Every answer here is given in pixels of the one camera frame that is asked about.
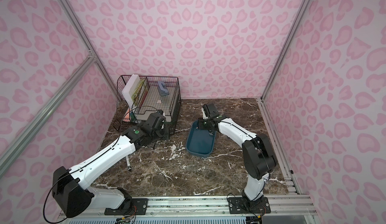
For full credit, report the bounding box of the teal plastic storage box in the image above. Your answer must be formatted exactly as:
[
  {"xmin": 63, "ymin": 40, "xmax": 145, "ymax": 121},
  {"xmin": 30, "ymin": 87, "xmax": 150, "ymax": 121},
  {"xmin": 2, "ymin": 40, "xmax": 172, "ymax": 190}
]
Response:
[{"xmin": 186, "ymin": 120, "xmax": 216, "ymax": 158}]

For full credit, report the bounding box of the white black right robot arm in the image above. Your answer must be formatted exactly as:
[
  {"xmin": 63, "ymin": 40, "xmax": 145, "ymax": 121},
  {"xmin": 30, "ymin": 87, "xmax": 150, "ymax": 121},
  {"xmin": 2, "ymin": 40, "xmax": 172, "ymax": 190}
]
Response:
[{"xmin": 198, "ymin": 103, "xmax": 277, "ymax": 203}]

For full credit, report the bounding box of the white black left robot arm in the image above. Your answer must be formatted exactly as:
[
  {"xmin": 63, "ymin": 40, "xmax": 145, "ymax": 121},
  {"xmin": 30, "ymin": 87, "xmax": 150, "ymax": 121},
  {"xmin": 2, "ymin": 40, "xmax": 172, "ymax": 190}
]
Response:
[{"xmin": 50, "ymin": 109, "xmax": 166, "ymax": 218}]

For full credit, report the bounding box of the black capped marker pen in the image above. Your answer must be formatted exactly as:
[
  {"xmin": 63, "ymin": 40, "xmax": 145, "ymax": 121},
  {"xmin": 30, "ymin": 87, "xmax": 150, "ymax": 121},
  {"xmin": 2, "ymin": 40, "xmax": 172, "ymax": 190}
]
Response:
[{"xmin": 126, "ymin": 156, "xmax": 132, "ymax": 172}]

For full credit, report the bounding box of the white paper tray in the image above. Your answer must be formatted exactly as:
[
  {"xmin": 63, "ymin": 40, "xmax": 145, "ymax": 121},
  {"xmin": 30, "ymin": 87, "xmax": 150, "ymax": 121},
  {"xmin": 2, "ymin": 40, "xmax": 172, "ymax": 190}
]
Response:
[{"xmin": 133, "ymin": 86, "xmax": 177, "ymax": 122}]

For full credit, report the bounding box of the colourful picture book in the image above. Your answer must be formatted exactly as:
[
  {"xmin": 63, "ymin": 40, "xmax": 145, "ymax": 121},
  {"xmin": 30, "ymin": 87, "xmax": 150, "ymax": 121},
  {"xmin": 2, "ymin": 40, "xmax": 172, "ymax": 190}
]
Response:
[{"xmin": 132, "ymin": 77, "xmax": 150, "ymax": 110}]

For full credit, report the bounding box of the grey blue tape dispenser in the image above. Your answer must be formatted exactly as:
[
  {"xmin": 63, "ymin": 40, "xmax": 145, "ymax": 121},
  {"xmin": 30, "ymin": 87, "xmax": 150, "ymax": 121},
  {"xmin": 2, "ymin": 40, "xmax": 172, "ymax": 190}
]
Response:
[{"xmin": 157, "ymin": 81, "xmax": 169, "ymax": 96}]

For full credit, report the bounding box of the black wire mesh rack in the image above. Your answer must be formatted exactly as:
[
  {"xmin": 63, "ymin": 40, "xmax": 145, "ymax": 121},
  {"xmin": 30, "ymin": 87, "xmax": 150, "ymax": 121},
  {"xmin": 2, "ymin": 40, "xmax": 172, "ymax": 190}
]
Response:
[{"xmin": 113, "ymin": 75, "xmax": 182, "ymax": 135}]

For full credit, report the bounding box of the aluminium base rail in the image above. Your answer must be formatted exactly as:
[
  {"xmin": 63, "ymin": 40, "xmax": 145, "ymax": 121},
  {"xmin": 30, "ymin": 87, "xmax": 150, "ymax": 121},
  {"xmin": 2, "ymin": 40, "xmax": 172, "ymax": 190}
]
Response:
[{"xmin": 55, "ymin": 193, "xmax": 320, "ymax": 224}]

